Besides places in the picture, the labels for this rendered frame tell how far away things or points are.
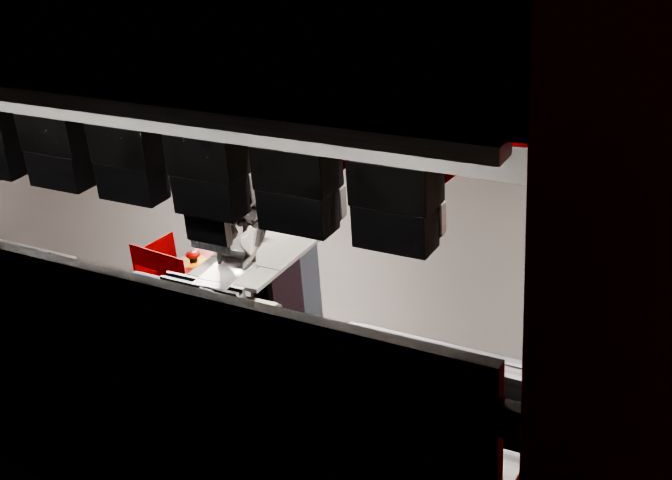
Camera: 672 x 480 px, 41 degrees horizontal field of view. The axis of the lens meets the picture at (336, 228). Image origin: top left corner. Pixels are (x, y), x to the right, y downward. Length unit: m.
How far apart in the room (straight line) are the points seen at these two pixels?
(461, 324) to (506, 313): 0.20
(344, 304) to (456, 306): 0.46
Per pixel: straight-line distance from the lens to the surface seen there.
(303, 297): 2.89
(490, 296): 3.80
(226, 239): 1.82
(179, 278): 1.98
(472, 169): 1.45
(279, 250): 2.02
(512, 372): 1.64
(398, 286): 3.88
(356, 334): 1.06
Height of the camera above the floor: 1.90
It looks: 26 degrees down
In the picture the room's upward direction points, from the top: 4 degrees counter-clockwise
